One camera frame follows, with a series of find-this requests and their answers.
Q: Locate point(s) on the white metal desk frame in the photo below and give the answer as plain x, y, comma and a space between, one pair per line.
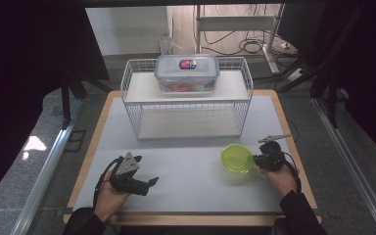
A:
235, 23

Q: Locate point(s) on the white power strip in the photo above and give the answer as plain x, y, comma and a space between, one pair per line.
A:
296, 75

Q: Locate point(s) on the clear spray bottle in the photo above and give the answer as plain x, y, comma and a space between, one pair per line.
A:
166, 44

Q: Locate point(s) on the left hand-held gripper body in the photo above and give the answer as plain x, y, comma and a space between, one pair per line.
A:
127, 176

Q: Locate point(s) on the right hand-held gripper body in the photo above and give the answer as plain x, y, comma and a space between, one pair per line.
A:
272, 155

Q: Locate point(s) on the person's left hand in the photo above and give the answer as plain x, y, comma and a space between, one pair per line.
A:
109, 199

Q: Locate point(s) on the aluminium rail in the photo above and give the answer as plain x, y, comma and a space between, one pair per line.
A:
355, 173
42, 182

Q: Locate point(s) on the clear storage box blue-rimmed lid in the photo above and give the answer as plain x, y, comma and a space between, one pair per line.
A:
176, 75

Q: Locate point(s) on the dark curtain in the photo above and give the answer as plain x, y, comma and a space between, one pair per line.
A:
23, 65
365, 65

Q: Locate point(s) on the black metal stand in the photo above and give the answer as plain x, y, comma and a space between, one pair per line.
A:
66, 98

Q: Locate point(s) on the person's right hand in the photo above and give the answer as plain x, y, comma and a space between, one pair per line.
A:
284, 181

